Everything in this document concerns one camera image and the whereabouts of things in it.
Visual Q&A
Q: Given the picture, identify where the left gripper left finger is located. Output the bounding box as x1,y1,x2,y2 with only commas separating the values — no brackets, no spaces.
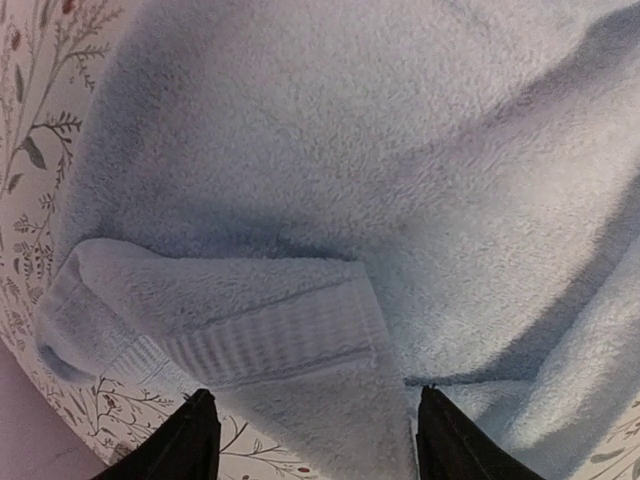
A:
94,389,221,480

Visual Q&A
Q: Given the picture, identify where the floral table cloth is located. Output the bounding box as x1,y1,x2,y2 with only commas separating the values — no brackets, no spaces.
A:
0,0,640,480

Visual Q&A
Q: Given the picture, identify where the light blue cloth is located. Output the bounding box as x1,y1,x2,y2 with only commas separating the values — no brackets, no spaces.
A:
34,0,640,480

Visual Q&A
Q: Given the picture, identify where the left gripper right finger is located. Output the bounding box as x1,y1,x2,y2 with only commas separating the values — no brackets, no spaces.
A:
416,386,542,480

